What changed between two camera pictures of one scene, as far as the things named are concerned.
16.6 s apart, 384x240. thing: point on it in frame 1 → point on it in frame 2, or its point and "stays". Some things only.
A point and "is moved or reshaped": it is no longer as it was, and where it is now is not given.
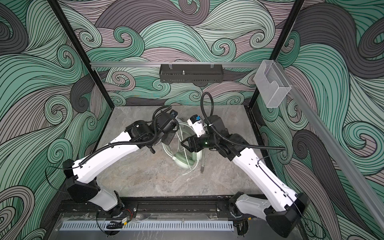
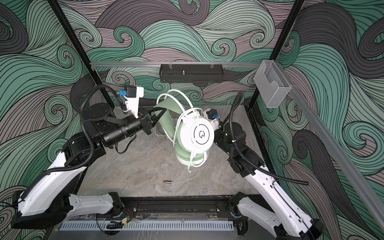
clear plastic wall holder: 272,85 stays
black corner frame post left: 57,10 stays
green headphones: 201,166 → 165,93
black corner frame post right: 281,41 stays
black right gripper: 193,143 → 226,127
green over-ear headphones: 184,160 is moved or reshaped
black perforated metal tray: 189,73 stays
